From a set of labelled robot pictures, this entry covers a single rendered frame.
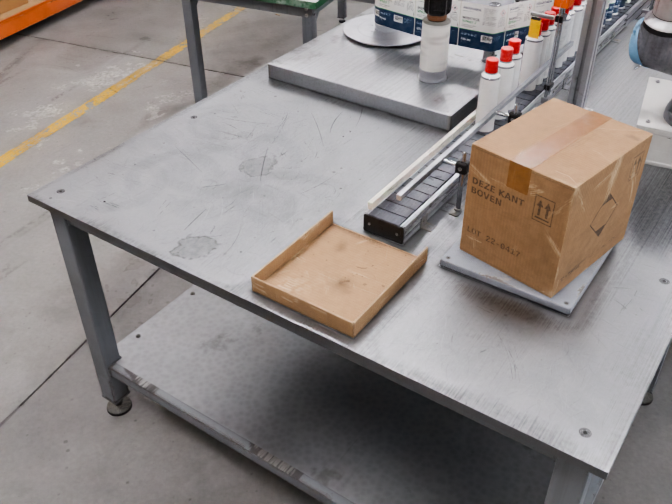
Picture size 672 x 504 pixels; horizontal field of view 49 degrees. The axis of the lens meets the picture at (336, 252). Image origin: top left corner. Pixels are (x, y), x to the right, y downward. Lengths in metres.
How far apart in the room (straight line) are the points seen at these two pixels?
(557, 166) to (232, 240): 0.75
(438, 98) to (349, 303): 0.91
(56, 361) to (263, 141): 1.13
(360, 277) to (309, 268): 0.12
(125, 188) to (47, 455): 0.92
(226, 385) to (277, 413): 0.19
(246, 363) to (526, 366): 1.07
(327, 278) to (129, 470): 1.04
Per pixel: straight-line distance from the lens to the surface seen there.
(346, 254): 1.69
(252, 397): 2.21
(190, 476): 2.34
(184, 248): 1.75
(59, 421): 2.58
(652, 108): 2.22
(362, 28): 2.75
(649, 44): 2.11
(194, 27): 3.72
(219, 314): 2.48
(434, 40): 2.32
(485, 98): 2.06
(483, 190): 1.58
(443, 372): 1.43
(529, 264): 1.59
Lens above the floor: 1.86
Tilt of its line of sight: 37 degrees down
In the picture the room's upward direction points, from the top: straight up
